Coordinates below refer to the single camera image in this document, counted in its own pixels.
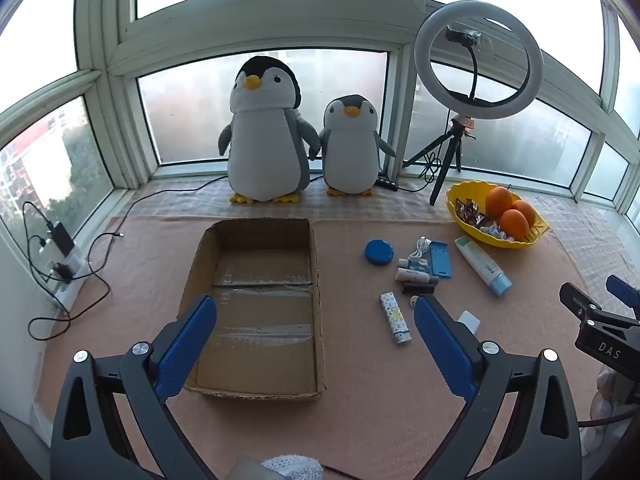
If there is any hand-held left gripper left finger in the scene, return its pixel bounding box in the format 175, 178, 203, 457
50, 294, 218, 480

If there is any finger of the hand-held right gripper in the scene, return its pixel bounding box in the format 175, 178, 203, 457
559, 282, 603, 325
606, 275, 640, 318

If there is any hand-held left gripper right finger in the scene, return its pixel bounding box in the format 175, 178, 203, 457
413, 294, 583, 480

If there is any patterned lighter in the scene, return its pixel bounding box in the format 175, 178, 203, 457
379, 291, 412, 345

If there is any pink tube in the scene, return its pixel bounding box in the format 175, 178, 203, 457
395, 267, 440, 285

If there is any cardboard box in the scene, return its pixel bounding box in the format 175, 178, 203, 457
180, 217, 327, 402

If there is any blue phone stand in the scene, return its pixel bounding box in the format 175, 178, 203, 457
427, 240, 453, 278

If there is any white blue lotion tube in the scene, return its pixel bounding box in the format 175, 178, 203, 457
454, 236, 513, 297

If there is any white USB cable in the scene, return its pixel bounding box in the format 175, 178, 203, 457
407, 235, 435, 261

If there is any blue round container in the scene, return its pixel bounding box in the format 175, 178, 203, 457
364, 239, 396, 267

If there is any person's right hand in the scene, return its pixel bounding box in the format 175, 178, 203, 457
591, 366, 632, 443

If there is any person's left hand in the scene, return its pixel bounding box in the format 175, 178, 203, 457
261, 454, 326, 480

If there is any orange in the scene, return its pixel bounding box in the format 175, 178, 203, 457
484, 186, 515, 218
511, 200, 538, 228
499, 208, 530, 241

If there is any yellow bowl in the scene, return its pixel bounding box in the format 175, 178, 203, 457
445, 180, 550, 251

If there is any white power strip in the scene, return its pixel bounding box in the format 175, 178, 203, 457
40, 237, 88, 311

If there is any pile of wrapped candies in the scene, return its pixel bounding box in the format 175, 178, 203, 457
452, 197, 518, 242

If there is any pale checked blanket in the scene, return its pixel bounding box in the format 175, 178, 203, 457
135, 175, 640, 286

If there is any black power adapter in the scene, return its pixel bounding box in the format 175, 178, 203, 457
47, 221, 76, 257

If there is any small penguin plush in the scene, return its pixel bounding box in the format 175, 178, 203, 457
307, 95, 397, 197

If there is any large penguin plush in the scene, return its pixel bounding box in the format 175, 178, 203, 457
217, 55, 321, 206

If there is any black phone clamp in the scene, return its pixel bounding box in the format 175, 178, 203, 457
445, 25, 483, 102

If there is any long black cable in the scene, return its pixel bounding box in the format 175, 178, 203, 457
75, 174, 326, 261

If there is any thin black lamp cable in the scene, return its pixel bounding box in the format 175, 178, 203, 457
399, 152, 443, 194

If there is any black looped cable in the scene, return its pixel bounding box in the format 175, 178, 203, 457
22, 201, 55, 241

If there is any white ring light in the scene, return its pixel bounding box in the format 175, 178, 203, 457
414, 0, 545, 121

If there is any white window frame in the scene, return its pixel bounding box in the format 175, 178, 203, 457
0, 0, 640, 221

